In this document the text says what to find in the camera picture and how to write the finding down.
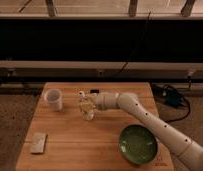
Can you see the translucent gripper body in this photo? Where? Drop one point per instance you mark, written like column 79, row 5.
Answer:
column 88, row 102

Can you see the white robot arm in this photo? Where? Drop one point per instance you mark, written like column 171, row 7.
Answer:
column 189, row 152

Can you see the black rectangular box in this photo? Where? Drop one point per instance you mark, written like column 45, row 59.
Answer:
column 94, row 91

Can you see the green ceramic bowl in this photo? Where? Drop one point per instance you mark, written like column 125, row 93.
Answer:
column 137, row 144

